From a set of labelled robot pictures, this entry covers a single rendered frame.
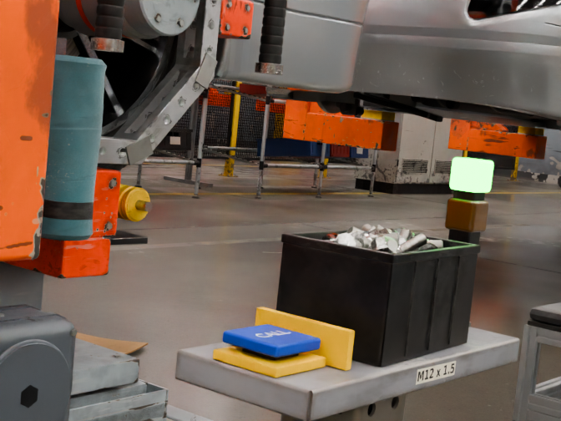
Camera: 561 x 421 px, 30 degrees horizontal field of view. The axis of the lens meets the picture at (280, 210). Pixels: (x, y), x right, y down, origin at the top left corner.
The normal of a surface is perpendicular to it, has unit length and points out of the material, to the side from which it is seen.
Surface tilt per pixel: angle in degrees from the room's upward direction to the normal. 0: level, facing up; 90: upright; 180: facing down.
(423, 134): 91
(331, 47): 90
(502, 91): 104
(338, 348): 90
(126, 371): 90
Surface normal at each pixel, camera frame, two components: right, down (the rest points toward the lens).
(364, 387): 0.78, 0.14
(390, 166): -0.62, 0.01
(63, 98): -0.11, 0.05
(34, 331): 0.76, -0.25
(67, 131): 0.11, 0.15
